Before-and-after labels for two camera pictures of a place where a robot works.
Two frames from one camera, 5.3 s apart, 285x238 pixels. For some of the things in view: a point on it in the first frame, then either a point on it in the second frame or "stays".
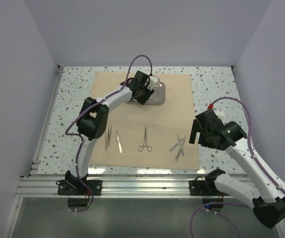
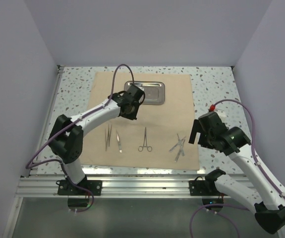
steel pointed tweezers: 107,136 stays
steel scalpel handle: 179,143 stays
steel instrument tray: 157,97 stays
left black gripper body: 144,93 to 133,113
